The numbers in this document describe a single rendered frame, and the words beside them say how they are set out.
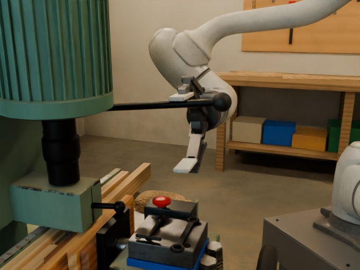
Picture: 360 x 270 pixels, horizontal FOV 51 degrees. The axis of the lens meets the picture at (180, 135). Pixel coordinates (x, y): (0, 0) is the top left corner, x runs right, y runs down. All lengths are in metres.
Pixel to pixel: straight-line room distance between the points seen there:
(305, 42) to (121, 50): 1.94
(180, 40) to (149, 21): 3.22
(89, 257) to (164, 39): 0.59
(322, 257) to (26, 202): 0.74
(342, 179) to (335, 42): 2.74
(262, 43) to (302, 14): 2.83
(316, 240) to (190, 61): 0.61
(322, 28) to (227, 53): 0.91
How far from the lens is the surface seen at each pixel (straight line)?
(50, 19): 0.54
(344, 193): 1.13
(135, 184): 0.93
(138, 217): 0.82
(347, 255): 1.12
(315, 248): 1.12
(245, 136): 3.55
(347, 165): 1.14
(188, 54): 0.97
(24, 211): 0.70
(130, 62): 4.32
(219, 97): 0.66
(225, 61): 3.94
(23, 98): 0.57
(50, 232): 0.70
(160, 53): 0.98
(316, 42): 3.80
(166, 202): 0.61
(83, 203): 0.64
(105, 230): 0.60
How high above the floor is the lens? 1.29
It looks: 16 degrees down
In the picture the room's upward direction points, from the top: straight up
